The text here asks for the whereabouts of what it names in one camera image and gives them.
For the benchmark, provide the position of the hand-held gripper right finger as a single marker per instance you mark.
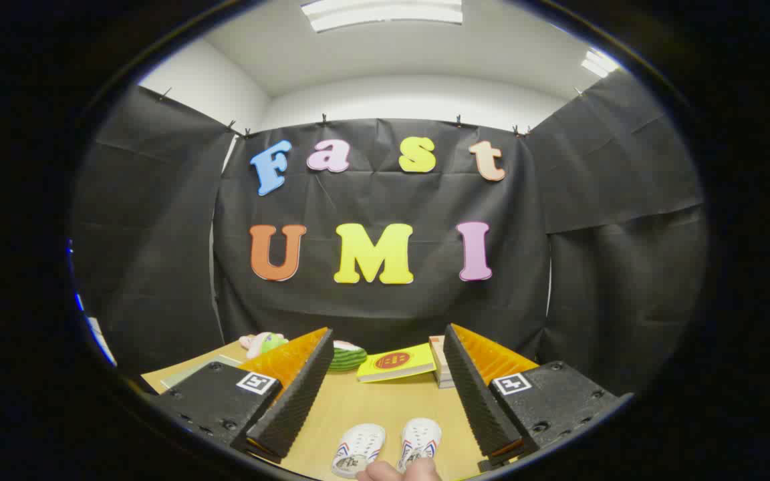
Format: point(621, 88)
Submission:
point(478, 394)

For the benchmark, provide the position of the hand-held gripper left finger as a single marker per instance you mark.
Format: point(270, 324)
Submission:
point(295, 394)

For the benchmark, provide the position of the white striped canvas shoe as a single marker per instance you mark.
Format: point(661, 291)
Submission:
point(358, 444)
point(420, 437)

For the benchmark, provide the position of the green fabric storage box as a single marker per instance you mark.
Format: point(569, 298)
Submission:
point(191, 374)

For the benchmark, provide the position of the blue edged book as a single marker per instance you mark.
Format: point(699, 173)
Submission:
point(446, 383)

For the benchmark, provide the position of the white cover book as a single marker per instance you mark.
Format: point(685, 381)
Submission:
point(443, 371)

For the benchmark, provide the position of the pink and green plush toy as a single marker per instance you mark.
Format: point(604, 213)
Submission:
point(266, 344)

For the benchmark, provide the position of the beige cover book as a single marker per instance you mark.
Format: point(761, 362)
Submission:
point(437, 347)

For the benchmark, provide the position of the watermelon slice plush toy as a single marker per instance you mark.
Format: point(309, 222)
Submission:
point(348, 359)

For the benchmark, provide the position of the yellow book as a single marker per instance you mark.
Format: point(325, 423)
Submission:
point(395, 364)

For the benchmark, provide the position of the small ceiling light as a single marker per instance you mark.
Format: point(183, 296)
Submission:
point(599, 62)

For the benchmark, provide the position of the long ceiling light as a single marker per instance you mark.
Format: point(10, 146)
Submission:
point(385, 13)

